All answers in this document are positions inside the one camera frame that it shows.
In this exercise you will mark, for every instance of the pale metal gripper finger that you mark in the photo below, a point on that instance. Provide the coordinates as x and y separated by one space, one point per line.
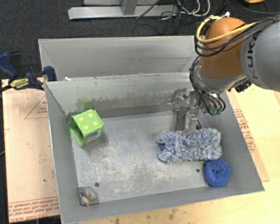
190 124
180 121

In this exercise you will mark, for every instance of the blue and white fluffy cloth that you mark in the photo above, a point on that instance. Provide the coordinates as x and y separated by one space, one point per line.
192 146

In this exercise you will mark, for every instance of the blue round scrubber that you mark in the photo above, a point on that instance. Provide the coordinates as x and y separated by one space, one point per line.
217 173

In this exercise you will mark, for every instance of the grey metal bin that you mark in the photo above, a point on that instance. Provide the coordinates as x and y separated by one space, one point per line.
133 157

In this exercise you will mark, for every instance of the green cube with yellow dots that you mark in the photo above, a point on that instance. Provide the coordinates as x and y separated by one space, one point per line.
87 127

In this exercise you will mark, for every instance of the small grey toy bird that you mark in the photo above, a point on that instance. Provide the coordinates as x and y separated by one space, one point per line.
88 196

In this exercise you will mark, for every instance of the black cylinder on white bracket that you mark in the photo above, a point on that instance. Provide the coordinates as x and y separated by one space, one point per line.
243 86

